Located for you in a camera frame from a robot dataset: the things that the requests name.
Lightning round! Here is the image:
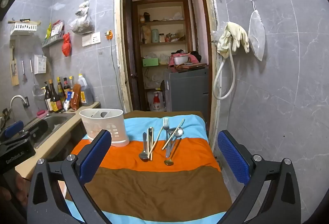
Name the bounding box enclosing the striped blue orange brown cloth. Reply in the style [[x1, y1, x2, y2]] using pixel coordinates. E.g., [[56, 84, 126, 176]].
[[64, 110, 233, 224]]

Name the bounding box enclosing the pink cloth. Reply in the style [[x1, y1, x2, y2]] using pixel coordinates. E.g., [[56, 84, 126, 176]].
[[168, 53, 199, 67]]

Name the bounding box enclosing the white basket wall shelf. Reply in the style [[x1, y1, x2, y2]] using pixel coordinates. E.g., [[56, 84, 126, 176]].
[[8, 21, 41, 36]]

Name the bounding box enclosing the white crumpled bag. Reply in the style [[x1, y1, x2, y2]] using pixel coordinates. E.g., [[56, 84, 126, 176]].
[[163, 12, 184, 21]]

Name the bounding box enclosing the white hose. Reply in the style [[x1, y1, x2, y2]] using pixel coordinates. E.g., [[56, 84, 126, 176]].
[[212, 36, 235, 100]]

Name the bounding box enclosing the worn door frame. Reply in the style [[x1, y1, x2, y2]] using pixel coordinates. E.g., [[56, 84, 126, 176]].
[[114, 0, 221, 137]]

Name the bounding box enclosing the green box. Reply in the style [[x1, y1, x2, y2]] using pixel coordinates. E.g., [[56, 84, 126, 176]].
[[142, 58, 159, 67]]

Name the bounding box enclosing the white hanging plastic bag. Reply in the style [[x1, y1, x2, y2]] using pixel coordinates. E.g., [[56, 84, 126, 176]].
[[75, 0, 89, 17]]

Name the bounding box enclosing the cream rubber glove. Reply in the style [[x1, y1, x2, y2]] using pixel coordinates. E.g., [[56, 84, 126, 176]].
[[226, 22, 250, 54], [217, 26, 233, 59]]

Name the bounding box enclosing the clear bag with dark contents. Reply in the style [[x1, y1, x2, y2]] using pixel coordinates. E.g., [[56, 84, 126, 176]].
[[70, 14, 95, 35]]

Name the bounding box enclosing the white wall switch socket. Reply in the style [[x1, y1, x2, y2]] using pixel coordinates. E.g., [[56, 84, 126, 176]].
[[82, 32, 101, 47]]

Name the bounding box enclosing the large dark liquid jug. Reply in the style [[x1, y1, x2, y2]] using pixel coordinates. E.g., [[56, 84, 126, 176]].
[[77, 74, 94, 107]]

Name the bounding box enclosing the wooden shelf unit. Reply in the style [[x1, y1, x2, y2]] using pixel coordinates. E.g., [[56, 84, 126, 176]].
[[132, 0, 193, 111]]

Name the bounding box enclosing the red white packet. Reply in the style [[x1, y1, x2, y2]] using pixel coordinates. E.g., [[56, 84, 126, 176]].
[[51, 20, 64, 36]]

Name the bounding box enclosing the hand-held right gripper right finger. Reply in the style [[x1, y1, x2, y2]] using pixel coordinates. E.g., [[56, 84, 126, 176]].
[[217, 130, 302, 224]]

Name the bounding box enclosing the grey power cable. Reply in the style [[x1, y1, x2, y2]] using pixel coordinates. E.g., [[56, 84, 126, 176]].
[[110, 39, 121, 73]]

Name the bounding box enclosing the dark pump bottle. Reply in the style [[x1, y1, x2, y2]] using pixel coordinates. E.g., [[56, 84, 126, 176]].
[[44, 81, 52, 111]]

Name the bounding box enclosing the orange brown packet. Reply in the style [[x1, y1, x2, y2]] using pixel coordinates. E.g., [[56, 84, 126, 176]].
[[70, 84, 82, 111]]

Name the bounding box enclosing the red white bag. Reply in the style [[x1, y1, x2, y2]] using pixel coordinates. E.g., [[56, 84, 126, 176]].
[[148, 91, 165, 111]]

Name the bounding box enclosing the beige kitchen counter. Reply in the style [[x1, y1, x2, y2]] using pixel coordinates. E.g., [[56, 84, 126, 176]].
[[15, 102, 101, 181]]

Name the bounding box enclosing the white plastic utensil holder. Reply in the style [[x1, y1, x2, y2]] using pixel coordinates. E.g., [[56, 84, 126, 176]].
[[79, 108, 131, 147]]

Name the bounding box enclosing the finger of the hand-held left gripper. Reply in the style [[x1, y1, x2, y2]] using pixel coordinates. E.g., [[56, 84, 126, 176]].
[[0, 121, 24, 141], [15, 120, 48, 148]]

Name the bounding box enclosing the hanging metal spatula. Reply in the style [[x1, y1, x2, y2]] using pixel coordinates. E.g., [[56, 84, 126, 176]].
[[21, 59, 27, 84]]

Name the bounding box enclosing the person's left hand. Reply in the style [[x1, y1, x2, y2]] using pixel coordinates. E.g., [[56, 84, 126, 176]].
[[0, 174, 30, 206]]

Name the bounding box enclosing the blue white packet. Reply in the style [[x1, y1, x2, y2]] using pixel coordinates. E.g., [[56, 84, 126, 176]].
[[63, 92, 72, 111]]

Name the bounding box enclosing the metal wall rack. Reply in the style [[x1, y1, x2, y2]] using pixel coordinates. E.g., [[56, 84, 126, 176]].
[[42, 31, 65, 49]]

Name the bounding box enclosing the grey cabinet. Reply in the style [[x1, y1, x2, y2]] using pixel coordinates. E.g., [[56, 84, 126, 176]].
[[162, 68, 210, 113]]

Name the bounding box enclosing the pile of snack packets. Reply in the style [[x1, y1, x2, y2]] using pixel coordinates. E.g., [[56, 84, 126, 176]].
[[165, 29, 185, 42]]

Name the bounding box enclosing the yellow cap sauce bottle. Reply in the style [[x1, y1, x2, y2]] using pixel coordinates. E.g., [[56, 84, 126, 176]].
[[57, 77, 66, 103]]

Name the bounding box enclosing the hanging metal strainer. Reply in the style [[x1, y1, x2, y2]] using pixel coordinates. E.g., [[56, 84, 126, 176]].
[[29, 59, 46, 101]]

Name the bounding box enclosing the steel fork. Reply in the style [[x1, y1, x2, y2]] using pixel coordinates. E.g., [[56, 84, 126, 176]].
[[163, 117, 171, 147]]

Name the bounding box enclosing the white wall box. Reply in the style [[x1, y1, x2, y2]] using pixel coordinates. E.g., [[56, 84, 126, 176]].
[[34, 54, 47, 75]]

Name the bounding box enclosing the white pot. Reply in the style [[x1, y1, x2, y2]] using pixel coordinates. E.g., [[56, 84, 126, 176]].
[[174, 55, 190, 65]]

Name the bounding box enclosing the hanging wooden cutting board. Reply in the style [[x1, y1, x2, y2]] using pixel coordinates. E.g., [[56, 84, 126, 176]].
[[10, 45, 20, 86]]

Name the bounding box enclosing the white mesh bag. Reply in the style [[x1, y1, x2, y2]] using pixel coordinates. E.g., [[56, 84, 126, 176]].
[[248, 9, 266, 62]]

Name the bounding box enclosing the steel faucet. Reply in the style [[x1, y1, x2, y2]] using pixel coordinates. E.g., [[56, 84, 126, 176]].
[[10, 95, 29, 111]]

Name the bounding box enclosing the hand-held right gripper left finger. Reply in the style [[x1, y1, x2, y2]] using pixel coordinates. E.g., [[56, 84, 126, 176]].
[[26, 129, 112, 224]]

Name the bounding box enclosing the steel sink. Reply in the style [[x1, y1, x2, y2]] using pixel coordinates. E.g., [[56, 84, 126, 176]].
[[26, 113, 76, 149]]

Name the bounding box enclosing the brown paper bag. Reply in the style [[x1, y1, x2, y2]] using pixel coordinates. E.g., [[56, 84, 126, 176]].
[[141, 26, 152, 44]]

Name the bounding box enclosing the red plastic bag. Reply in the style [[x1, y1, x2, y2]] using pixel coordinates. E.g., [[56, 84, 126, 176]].
[[62, 33, 72, 57]]

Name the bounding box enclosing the dark wooden door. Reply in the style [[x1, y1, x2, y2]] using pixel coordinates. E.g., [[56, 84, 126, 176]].
[[123, 0, 141, 111]]

